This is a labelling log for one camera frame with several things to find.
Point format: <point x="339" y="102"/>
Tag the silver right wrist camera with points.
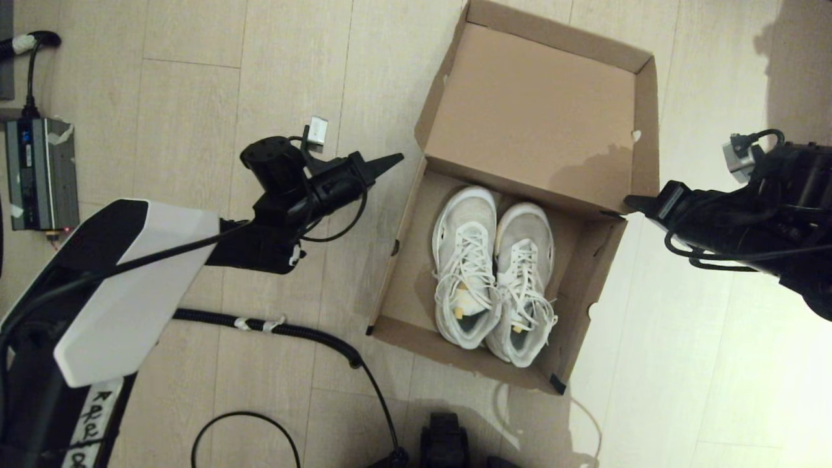
<point x="738" y="159"/>

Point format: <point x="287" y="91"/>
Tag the grey power supply unit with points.
<point x="42" y="175"/>

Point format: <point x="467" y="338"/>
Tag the white tape wrap with tail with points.
<point x="270" y="326"/>

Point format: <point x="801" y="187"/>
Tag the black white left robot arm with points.
<point x="130" y="279"/>

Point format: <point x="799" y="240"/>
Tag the brown cardboard shoe box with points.
<point x="533" y="110"/>

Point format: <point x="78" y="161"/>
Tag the white lace-up sneaker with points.
<point x="465" y="214"/>
<point x="523" y="231"/>

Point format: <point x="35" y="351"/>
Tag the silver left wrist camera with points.
<point x="317" y="132"/>

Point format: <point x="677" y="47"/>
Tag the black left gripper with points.
<point x="335" y="185"/>

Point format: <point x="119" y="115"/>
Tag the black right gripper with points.
<point x="715" y="218"/>

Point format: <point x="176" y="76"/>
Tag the dark grey panel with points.
<point x="5" y="52"/>

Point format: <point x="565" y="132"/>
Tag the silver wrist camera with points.
<point x="317" y="132"/>
<point x="738" y="159"/>

